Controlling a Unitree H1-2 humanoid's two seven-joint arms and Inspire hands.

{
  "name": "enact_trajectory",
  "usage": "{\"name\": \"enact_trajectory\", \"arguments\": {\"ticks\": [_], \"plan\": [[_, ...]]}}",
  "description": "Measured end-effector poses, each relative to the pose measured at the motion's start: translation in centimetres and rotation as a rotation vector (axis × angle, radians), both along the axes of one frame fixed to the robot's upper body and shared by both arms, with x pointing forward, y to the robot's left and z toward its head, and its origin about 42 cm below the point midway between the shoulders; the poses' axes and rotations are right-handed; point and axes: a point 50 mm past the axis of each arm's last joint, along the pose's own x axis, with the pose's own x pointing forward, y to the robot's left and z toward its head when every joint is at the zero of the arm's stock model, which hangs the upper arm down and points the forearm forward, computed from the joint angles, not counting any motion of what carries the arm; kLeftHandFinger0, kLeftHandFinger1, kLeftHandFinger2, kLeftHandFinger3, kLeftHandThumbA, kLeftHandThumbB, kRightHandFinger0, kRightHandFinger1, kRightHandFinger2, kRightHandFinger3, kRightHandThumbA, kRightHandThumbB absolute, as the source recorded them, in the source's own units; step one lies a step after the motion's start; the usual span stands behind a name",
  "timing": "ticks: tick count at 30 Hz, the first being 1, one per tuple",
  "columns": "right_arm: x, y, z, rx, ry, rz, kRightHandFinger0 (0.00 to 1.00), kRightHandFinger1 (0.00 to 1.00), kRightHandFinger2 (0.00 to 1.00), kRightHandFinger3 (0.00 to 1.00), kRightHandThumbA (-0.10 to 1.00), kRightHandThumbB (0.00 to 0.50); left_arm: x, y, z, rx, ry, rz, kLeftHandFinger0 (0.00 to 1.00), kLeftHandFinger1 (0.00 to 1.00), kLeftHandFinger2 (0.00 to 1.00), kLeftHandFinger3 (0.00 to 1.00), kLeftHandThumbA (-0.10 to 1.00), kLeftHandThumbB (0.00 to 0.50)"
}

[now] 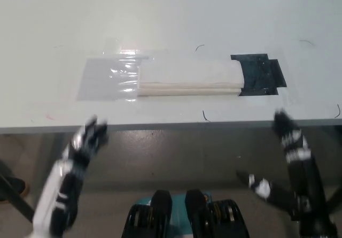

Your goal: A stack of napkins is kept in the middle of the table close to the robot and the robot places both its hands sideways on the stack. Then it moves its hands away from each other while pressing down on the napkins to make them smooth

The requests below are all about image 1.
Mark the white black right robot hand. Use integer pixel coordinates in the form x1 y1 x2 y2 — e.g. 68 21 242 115
236 109 337 235

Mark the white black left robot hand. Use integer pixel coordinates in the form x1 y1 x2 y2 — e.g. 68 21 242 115
31 116 110 235

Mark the white napkin stack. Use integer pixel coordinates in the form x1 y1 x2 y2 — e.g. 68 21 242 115
137 59 245 97

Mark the black teal robot body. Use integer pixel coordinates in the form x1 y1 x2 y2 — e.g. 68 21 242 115
121 189 251 238

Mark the dark shoe tan sole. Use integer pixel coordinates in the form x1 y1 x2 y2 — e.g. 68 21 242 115
0 159 30 202

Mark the dark metal table leg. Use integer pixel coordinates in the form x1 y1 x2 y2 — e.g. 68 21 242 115
0 173 36 223

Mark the black sheet patch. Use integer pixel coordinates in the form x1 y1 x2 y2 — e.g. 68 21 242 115
230 52 288 97

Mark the clear plastic bag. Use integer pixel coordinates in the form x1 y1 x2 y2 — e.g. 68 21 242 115
76 57 142 102

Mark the clear plastic film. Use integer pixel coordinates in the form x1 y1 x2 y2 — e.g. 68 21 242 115
101 36 296 105

